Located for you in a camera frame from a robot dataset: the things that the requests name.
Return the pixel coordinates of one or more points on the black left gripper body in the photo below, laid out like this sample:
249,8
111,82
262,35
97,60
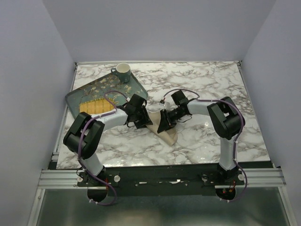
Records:
137,121

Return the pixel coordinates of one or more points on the beige cloth napkin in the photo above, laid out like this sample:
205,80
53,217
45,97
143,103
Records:
169,137

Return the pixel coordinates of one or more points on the silver aluminium frame rail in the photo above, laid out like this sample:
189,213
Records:
260,201

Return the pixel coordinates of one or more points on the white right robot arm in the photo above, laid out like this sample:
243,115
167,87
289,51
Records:
226,119

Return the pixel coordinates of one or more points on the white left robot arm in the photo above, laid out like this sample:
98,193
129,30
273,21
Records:
84,135

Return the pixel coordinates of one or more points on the green ceramic mug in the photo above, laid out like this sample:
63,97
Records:
123,72

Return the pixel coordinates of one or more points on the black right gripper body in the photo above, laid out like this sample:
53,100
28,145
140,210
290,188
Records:
176,114

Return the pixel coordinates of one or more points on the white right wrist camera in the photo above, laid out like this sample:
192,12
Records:
165,104

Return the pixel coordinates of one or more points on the black metal base rail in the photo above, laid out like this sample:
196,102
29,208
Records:
192,179

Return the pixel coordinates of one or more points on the green floral tray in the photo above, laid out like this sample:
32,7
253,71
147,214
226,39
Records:
97,88

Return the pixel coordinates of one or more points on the yellow bamboo mat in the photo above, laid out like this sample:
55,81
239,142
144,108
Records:
97,106

